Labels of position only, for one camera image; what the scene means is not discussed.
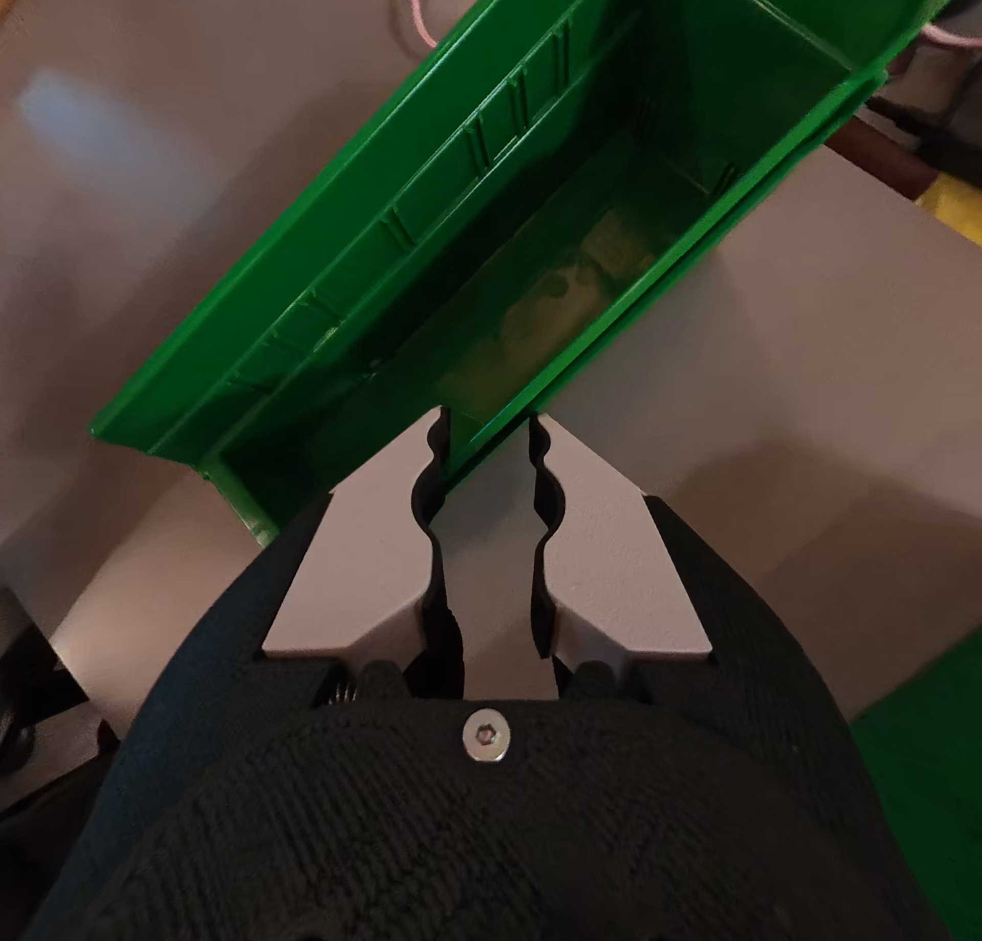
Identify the yellow tape line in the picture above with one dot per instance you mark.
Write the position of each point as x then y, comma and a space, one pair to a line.
959, 208

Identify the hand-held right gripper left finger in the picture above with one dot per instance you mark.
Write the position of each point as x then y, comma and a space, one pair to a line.
353, 580

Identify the green plastic bin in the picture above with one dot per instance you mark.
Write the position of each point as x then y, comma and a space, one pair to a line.
249, 511
537, 189
928, 787

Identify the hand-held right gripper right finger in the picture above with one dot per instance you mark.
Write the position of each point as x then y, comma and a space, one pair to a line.
621, 580

